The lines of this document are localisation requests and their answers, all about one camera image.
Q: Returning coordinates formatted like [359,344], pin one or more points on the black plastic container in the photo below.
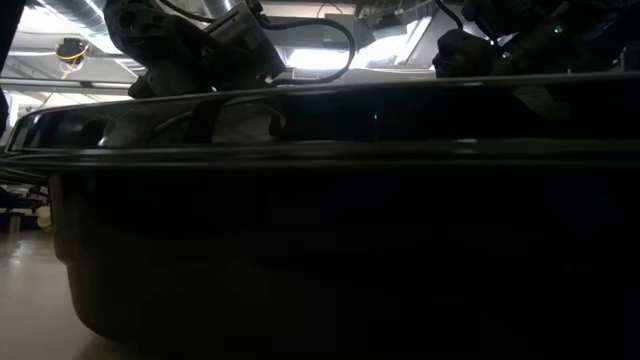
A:
[300,250]

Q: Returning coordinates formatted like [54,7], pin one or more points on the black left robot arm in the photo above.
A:
[10,30]

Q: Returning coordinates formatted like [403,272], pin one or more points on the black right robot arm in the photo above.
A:
[575,35]

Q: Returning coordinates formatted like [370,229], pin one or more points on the bright ceiling light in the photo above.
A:
[320,59]

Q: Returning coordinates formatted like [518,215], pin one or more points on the yellow cloth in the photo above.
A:
[45,217]

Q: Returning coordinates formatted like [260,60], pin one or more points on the ribbed silver ceiling duct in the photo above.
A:
[75,10]

